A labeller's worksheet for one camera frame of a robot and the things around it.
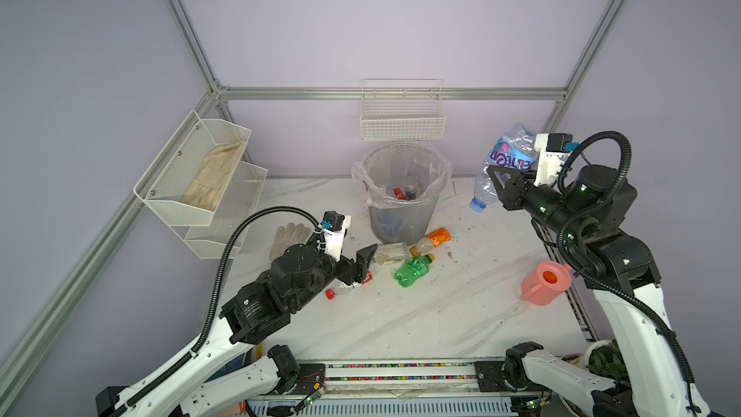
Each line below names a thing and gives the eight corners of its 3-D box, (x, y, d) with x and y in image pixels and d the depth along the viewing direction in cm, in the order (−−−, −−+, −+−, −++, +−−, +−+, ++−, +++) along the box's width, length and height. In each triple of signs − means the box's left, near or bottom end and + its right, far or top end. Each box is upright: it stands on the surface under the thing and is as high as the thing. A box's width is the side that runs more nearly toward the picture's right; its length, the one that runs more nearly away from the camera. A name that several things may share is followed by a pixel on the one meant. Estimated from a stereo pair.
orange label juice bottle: (415, 260, 98) (416, 253, 94) (407, 248, 101) (408, 241, 97) (449, 243, 102) (452, 235, 98) (441, 232, 105) (443, 224, 101)
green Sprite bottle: (406, 291, 90) (407, 286, 87) (392, 277, 93) (392, 271, 90) (435, 265, 96) (437, 259, 93) (420, 252, 99) (422, 246, 96)
